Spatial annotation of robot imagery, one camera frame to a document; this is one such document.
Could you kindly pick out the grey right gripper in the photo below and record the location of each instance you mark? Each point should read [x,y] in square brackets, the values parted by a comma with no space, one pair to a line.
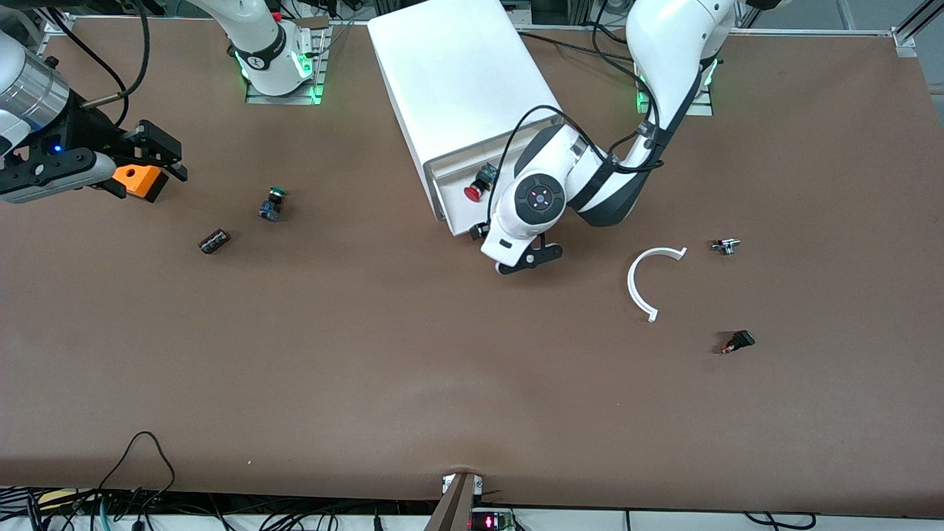
[87,131]

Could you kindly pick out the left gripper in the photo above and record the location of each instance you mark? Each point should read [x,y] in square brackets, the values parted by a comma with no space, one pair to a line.
[476,231]

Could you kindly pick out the red mushroom push button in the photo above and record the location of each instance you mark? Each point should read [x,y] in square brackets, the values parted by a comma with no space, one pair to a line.
[473,194]

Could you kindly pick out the white plastic drawer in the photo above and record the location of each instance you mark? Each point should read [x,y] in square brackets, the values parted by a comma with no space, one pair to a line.
[453,168]
[457,208]

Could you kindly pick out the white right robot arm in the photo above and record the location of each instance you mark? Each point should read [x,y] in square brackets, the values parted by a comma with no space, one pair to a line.
[258,37]

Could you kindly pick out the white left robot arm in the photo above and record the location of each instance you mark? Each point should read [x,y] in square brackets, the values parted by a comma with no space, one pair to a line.
[664,44]

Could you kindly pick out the green push button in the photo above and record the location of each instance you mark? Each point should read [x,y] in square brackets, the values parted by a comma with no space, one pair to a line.
[271,208]

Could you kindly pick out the white drawer cabinet housing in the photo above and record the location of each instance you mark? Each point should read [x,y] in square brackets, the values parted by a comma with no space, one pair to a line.
[457,74]

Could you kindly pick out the orange and black box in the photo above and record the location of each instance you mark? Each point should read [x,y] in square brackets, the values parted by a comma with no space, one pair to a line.
[140,181]

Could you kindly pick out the white curved plastic arc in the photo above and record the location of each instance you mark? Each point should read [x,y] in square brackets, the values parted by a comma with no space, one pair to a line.
[630,284]

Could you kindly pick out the dark cylindrical capacitor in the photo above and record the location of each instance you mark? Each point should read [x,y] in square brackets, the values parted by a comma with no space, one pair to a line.
[214,241]

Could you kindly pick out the red digit display module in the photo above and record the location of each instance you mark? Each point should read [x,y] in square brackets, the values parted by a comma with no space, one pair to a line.
[490,522]

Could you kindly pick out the aluminium frame profile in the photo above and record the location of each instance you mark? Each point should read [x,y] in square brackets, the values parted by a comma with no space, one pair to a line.
[906,37]
[59,28]

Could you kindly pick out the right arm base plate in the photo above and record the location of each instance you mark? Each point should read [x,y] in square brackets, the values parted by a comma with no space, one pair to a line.
[284,99]

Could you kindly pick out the small metal toggle switch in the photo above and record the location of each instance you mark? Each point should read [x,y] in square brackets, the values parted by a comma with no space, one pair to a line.
[726,245]

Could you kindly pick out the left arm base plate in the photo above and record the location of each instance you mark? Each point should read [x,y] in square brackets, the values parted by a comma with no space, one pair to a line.
[704,109]

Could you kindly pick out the black rocker switch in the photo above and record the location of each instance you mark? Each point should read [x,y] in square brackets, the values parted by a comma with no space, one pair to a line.
[740,341]

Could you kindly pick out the brown camera mount post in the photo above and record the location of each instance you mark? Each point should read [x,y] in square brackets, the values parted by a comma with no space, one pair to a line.
[453,509]

